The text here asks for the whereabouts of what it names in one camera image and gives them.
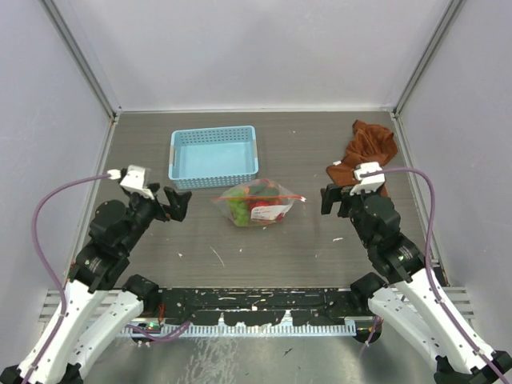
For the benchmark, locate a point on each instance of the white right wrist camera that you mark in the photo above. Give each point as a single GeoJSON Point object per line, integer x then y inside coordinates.
{"type": "Point", "coordinates": [369, 178]}

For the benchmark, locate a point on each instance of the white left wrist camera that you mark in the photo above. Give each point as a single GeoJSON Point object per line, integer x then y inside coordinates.
{"type": "Point", "coordinates": [135, 180]}

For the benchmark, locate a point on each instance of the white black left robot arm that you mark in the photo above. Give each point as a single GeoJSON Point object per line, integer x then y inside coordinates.
{"type": "Point", "coordinates": [70, 342]}

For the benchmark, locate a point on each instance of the red strawberry cluster with leaves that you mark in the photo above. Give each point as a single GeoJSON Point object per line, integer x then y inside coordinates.
{"type": "Point", "coordinates": [265, 203]}

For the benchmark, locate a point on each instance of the right aluminium frame post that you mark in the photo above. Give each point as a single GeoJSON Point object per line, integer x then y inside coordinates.
{"type": "Point", "coordinates": [440, 31]}

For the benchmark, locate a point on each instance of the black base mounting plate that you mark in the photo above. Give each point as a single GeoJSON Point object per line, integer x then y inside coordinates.
{"type": "Point", "coordinates": [255, 307]}

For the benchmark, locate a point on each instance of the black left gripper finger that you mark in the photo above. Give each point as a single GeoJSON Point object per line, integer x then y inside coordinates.
{"type": "Point", "coordinates": [177, 206]}
{"type": "Point", "coordinates": [158, 198]}

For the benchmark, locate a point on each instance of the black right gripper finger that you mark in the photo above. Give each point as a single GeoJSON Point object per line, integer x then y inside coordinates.
{"type": "Point", "coordinates": [345, 202]}
{"type": "Point", "coordinates": [329, 196]}

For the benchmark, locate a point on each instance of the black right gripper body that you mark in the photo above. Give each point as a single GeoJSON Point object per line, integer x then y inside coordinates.
{"type": "Point", "coordinates": [355, 214]}

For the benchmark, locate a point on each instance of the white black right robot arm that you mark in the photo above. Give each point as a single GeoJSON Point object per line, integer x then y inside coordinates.
{"type": "Point", "coordinates": [407, 296]}

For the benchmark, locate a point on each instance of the aluminium frame post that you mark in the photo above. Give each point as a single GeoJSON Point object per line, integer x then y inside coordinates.
{"type": "Point", "coordinates": [78, 55]}
{"type": "Point", "coordinates": [440, 31]}

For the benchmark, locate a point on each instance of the light blue plastic basket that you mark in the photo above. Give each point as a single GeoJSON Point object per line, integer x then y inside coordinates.
{"type": "Point", "coordinates": [213, 157]}

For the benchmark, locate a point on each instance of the brown cloth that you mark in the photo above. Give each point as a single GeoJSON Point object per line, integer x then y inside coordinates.
{"type": "Point", "coordinates": [370, 143]}

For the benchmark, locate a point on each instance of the green grape bunch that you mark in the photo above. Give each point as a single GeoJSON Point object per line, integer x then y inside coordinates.
{"type": "Point", "coordinates": [239, 209]}

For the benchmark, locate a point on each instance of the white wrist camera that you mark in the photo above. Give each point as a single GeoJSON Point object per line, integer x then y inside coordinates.
{"type": "Point", "coordinates": [369, 178]}
{"type": "Point", "coordinates": [135, 180]}

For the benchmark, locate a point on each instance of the left aluminium frame post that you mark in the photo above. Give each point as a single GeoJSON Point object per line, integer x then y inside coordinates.
{"type": "Point", "coordinates": [78, 55]}

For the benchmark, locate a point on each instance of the slotted cable duct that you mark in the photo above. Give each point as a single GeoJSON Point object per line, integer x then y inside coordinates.
{"type": "Point", "coordinates": [284, 329]}

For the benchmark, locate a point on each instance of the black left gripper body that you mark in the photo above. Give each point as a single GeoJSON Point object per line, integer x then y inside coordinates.
{"type": "Point", "coordinates": [142, 210]}

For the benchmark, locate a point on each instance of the clear zip top bag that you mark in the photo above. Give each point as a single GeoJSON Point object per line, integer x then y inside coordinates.
{"type": "Point", "coordinates": [291, 199]}

